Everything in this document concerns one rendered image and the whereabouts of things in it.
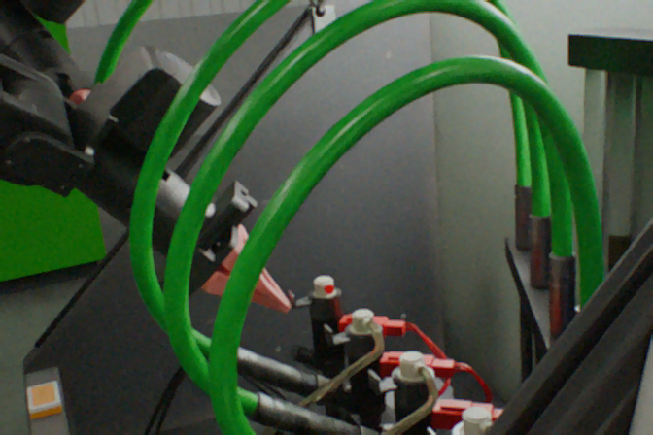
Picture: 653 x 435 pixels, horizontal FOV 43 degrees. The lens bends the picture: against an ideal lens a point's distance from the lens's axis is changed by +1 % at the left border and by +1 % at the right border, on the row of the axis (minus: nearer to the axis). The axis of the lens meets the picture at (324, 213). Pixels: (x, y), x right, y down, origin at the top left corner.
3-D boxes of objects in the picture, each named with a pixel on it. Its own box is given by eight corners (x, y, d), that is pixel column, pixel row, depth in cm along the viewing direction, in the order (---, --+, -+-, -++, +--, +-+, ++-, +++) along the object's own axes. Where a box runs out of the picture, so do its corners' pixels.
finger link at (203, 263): (309, 302, 64) (217, 228, 62) (251, 367, 65) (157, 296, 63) (303, 274, 71) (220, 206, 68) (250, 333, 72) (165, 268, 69)
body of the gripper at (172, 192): (253, 212, 62) (177, 150, 60) (168, 309, 63) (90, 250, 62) (253, 192, 68) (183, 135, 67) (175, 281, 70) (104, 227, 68)
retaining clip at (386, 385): (377, 395, 53) (376, 379, 53) (366, 384, 55) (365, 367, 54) (422, 383, 54) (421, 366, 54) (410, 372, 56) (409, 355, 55)
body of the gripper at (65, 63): (129, 87, 78) (82, 32, 79) (59, 83, 68) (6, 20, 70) (90, 135, 80) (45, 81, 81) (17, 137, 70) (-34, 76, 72)
